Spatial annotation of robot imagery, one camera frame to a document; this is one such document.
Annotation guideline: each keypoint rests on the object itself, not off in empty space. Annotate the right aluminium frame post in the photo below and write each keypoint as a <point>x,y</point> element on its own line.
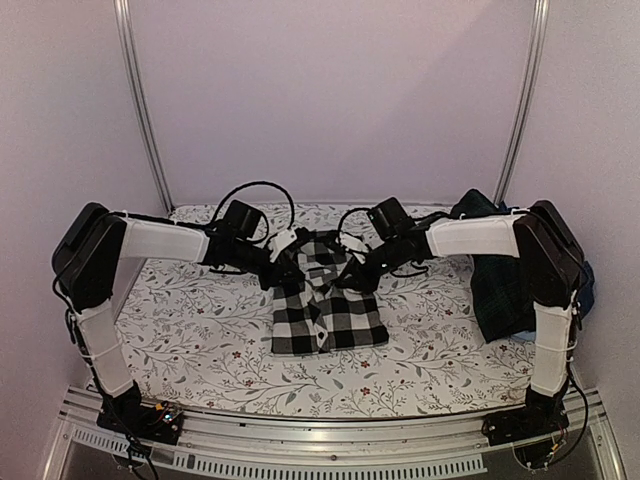
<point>532,66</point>

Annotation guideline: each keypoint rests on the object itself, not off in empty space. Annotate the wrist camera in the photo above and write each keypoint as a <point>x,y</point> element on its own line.
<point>283,240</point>
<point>354,245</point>

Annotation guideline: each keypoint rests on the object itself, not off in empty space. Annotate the left aluminium frame post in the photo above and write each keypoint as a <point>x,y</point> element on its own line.
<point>124,23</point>

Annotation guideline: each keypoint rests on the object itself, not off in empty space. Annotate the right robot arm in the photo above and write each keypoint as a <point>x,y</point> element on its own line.
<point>550,258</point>

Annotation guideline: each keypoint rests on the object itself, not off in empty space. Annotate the floral patterned table mat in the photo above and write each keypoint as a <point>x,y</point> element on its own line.
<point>203,339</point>

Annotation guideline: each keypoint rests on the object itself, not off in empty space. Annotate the front aluminium rail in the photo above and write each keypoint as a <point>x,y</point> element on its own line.
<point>232,445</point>

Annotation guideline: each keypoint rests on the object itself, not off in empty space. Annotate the light blue garment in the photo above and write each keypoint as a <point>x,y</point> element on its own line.
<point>524,336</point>

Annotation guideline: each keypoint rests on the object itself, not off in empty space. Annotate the black white checkered shirt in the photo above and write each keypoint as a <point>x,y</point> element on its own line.
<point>315,315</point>

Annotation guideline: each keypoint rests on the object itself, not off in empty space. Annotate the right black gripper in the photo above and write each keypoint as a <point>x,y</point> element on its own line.
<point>362,280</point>

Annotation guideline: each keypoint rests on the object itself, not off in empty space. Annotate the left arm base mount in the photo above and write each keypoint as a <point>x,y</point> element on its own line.
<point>163,425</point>

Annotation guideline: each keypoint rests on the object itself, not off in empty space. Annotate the dark green plaid garment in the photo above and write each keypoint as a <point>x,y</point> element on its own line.
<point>501,305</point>

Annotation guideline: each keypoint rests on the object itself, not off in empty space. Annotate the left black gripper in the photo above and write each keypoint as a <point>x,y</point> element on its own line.
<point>280,276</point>

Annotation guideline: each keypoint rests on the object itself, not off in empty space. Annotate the aluminium frame post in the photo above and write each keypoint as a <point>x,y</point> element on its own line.
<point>124,23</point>
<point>532,66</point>

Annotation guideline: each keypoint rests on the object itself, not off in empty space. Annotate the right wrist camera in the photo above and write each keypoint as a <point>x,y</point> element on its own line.
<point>354,245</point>

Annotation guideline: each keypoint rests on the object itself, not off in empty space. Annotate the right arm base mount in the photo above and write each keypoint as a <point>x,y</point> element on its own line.
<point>507,426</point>

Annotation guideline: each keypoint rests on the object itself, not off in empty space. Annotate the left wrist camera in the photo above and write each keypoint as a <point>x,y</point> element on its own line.
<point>283,240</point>

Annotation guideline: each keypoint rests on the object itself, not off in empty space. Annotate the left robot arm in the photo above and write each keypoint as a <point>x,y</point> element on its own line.
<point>86,260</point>

